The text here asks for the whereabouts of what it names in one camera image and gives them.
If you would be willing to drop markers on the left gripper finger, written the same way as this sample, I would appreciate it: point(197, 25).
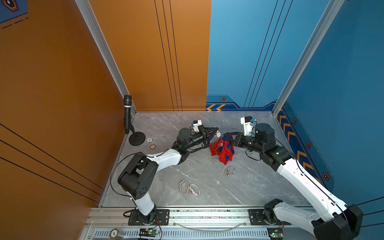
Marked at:
point(212, 130)
point(213, 139)

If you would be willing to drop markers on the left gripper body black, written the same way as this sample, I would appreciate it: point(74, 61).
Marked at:
point(199, 138)

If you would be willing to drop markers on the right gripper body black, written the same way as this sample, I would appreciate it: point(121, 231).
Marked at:
point(247, 142)

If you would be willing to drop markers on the red and blue cloth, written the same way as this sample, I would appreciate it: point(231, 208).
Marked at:
point(224, 149)

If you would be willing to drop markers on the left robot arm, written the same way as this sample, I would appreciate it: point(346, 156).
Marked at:
point(137, 177)

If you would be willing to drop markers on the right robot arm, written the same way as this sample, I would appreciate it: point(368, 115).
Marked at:
point(333, 219)

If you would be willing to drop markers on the beige band watch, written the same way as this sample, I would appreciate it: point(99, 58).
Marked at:
point(184, 187)

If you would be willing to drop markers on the pink white watch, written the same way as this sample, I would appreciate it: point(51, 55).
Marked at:
point(194, 189)

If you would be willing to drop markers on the black microphone on stand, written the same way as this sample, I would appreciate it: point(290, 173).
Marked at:
point(136, 138)

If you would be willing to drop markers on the green circuit board right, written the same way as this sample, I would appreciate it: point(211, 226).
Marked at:
point(275, 233)

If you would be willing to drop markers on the green circuit board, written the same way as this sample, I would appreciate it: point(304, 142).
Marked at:
point(275, 233)
point(149, 233)

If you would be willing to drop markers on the green circuit board left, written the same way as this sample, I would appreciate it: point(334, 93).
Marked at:
point(149, 233)

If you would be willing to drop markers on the silver tape roll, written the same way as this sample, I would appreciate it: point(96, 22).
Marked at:
point(117, 234)

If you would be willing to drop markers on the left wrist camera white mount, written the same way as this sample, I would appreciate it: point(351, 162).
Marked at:
point(194, 127)

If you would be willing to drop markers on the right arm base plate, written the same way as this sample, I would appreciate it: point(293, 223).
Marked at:
point(257, 218)

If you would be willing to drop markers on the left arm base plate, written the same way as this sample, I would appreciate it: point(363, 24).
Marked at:
point(156, 216)

